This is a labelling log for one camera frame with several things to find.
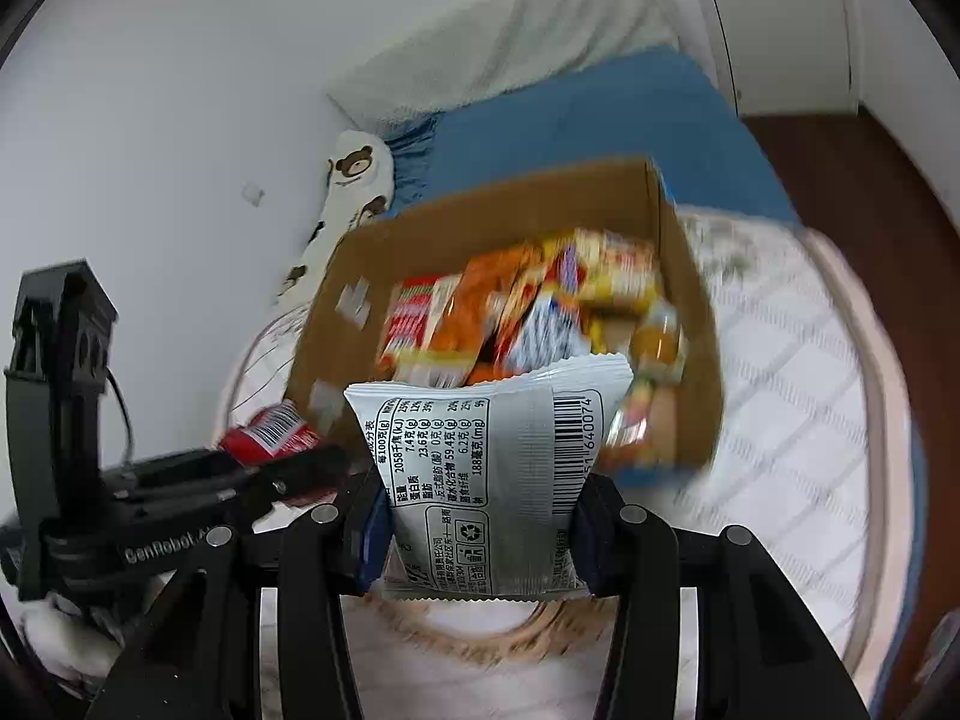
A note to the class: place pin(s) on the grey white pillow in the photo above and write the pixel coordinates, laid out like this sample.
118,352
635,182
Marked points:
525,37

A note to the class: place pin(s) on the brown cardboard box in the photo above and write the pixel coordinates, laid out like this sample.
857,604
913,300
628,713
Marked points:
487,217

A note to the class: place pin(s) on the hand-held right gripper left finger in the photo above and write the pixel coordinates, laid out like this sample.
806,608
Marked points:
371,536

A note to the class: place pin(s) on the pile of assorted snacks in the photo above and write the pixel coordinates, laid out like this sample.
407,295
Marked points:
525,292

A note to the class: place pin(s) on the blue bed sheet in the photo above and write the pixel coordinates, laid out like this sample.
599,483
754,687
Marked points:
600,120

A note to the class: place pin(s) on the grey white barcode snack packet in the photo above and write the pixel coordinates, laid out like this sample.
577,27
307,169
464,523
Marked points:
480,465

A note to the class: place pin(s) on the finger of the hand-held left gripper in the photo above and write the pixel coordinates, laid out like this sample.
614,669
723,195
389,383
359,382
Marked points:
300,472

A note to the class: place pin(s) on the white wall socket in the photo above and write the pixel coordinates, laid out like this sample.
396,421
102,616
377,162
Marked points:
253,193

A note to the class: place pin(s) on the white bear print pillow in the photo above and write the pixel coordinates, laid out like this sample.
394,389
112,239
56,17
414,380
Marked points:
349,187

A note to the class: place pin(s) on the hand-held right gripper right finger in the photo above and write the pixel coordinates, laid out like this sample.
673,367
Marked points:
589,540

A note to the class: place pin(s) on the white wardrobe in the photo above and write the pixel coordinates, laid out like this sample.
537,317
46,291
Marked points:
787,22

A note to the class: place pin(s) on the red snack packet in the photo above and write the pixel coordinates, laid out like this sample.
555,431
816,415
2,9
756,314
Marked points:
270,431

